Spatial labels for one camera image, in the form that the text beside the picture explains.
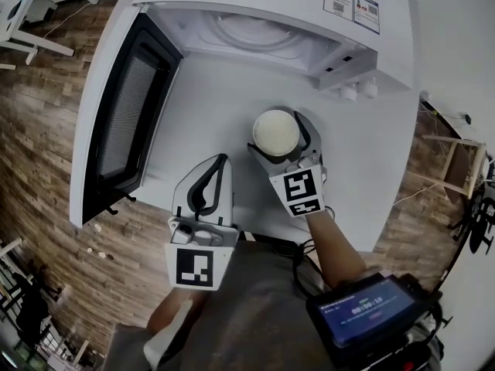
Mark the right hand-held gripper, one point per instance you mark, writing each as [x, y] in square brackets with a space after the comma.
[301, 191]

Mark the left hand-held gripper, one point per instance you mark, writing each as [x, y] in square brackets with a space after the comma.
[193, 261]

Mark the white cup of food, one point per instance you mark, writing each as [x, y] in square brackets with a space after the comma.
[275, 131]

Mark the person's left forearm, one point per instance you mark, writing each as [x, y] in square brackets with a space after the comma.
[170, 311]

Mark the person's right forearm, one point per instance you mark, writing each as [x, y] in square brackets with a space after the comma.
[332, 246]

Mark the white microwave knob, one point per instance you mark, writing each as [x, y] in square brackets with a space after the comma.
[348, 91]

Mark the glass microwave turntable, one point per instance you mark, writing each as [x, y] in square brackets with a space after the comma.
[257, 33]

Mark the white microwave door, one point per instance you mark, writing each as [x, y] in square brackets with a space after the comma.
[123, 103]

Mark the person's grey shirt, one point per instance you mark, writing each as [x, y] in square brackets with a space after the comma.
[251, 307]

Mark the blue label sticker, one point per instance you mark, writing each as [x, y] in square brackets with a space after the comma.
[365, 12]

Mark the wooden stool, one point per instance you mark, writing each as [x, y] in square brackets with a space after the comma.
[458, 164]

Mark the black screen device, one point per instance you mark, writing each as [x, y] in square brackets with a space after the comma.
[365, 311]

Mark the black office chair base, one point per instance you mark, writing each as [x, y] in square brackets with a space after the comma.
[481, 222]

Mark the black floor stand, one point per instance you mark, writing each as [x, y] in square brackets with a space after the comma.
[27, 307]

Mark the white desk frame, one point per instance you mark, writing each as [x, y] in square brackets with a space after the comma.
[23, 21]

